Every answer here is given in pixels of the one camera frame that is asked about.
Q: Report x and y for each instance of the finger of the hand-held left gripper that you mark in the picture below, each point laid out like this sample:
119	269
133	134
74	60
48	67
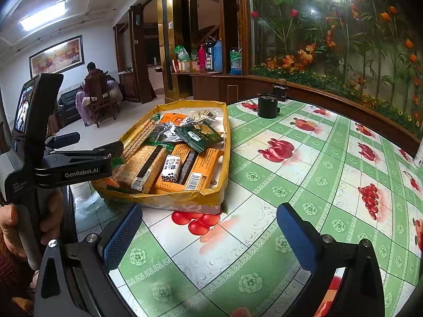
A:
66	138
99	151

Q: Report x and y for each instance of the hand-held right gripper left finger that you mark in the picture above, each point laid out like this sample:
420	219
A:
122	236

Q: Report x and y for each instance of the blue thermos jug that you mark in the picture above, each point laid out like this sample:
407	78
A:
217	55

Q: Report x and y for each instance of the dark green snack packet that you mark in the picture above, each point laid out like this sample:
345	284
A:
198	135

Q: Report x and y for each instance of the artificial flower display panel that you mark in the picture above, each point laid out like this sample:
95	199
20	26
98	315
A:
347	46

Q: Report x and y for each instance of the yellow foam tray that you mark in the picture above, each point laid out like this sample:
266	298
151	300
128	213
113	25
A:
185	202

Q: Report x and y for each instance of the green checked tablecloth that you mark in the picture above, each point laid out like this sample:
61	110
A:
297	178

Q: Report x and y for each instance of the white spray bottle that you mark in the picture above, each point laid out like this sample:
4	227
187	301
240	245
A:
419	155

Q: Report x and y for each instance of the framed wall painting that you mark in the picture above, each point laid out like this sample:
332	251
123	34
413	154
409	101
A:
56	56

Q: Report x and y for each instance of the black thermos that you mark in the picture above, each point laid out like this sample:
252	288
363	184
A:
209	56

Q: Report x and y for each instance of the wooden shelf cabinet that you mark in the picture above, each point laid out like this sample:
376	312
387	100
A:
211	87

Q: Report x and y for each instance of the green-label water bottle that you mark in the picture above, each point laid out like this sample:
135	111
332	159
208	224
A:
235	62

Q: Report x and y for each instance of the wooden chair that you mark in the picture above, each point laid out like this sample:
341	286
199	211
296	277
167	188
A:
100	105

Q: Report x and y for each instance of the black square container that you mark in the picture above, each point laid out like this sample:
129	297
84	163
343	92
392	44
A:
280	92

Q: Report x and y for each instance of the small orange snack packet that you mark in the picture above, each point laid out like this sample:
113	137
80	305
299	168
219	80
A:
175	119

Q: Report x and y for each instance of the black sofa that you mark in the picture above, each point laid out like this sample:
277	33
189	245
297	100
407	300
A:
67	100

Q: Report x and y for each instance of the person's left forearm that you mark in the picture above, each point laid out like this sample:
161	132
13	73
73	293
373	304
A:
10	280

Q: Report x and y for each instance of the red bottle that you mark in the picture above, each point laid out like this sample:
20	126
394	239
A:
201	56

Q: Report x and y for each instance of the black round container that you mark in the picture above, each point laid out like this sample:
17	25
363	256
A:
267	106

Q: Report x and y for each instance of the person's left hand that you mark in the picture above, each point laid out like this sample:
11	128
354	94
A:
10	228

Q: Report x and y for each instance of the orange barcode snack packet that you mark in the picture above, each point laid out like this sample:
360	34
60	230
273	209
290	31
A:
185	168

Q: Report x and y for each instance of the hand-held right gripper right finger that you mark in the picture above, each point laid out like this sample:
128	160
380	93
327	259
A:
295	237

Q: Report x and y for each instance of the green bag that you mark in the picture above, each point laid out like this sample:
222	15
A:
181	54

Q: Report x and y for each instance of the ceiling light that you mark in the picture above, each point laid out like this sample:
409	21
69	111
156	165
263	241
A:
43	15

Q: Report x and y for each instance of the large clear cracker packet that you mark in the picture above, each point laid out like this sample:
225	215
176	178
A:
142	168

